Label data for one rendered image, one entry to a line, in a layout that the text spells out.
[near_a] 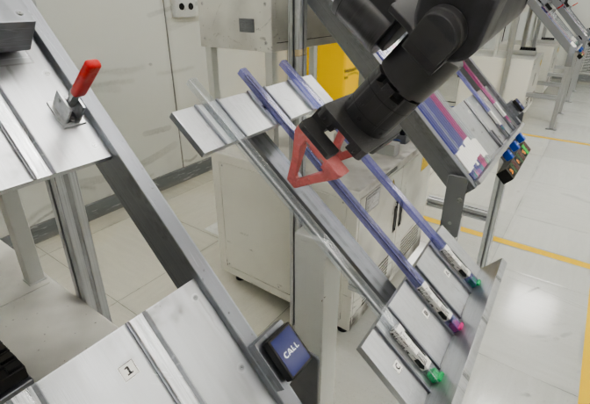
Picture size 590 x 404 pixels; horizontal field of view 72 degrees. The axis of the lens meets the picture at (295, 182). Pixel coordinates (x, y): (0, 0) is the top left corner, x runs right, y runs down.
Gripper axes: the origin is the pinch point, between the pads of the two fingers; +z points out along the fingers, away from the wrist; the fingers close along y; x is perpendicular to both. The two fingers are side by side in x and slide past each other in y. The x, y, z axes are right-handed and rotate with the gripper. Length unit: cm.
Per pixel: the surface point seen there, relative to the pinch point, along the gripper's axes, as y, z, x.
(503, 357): -89, 57, 83
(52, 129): 17.5, 12.9, -22.3
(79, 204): 7.1, 40.6, -24.3
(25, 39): 15.7, 8.9, -32.2
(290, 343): 11.2, 10.8, 13.9
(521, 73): -419, 48, 17
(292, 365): 12.5, 10.9, 15.8
